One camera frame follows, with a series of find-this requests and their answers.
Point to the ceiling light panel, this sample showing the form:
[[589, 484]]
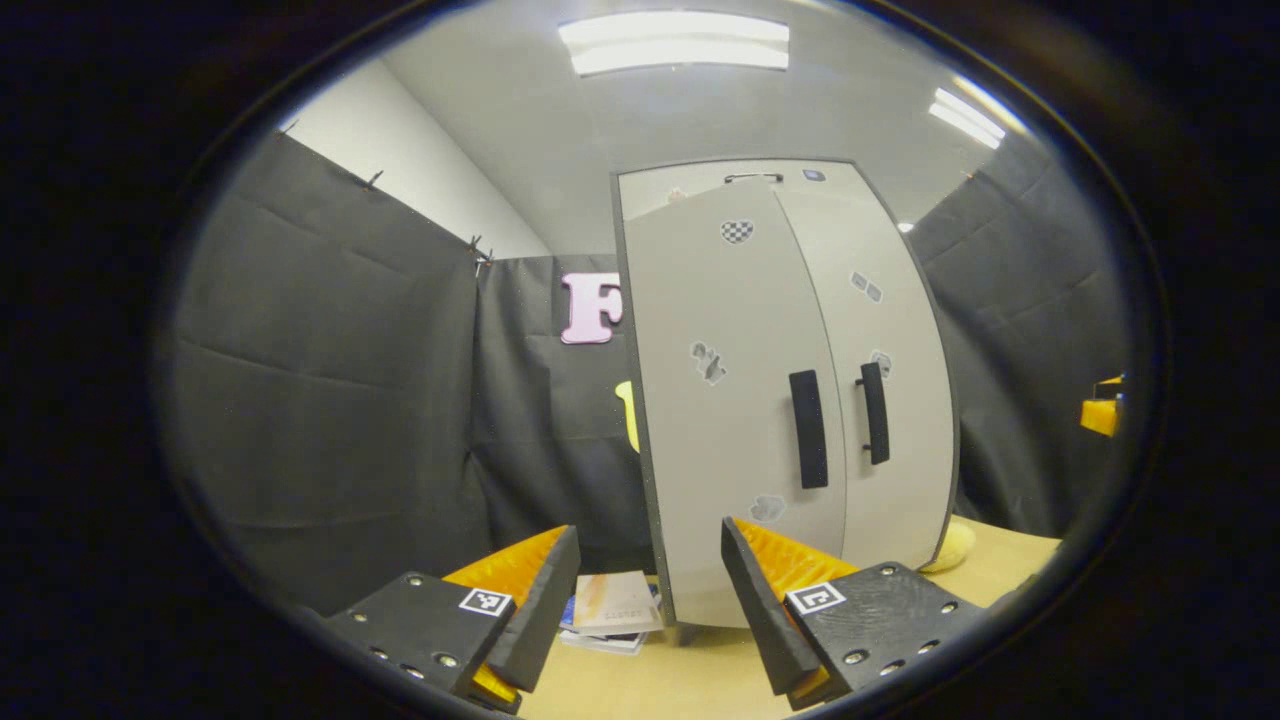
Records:
[[675, 42], [965, 118]]

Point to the blue book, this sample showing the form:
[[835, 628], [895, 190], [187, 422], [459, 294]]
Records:
[[570, 612]]

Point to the grey cabinet door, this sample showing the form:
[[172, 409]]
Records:
[[910, 480], [700, 450]]

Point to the beige book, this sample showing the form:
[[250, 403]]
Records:
[[618, 603]]

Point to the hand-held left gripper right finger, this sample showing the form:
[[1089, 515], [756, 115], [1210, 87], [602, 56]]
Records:
[[770, 610]]

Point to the yellow round sponge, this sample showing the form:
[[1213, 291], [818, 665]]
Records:
[[952, 548]]

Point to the grey cabinet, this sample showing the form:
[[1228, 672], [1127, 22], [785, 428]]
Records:
[[690, 180]]

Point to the white book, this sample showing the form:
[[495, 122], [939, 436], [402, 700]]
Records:
[[605, 642]]

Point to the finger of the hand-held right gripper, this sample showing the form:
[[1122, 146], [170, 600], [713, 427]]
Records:
[[1100, 415]]

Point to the black backdrop cloth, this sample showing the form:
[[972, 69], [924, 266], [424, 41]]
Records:
[[330, 400]]

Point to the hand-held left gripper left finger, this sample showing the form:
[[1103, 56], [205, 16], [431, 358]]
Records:
[[540, 610]]

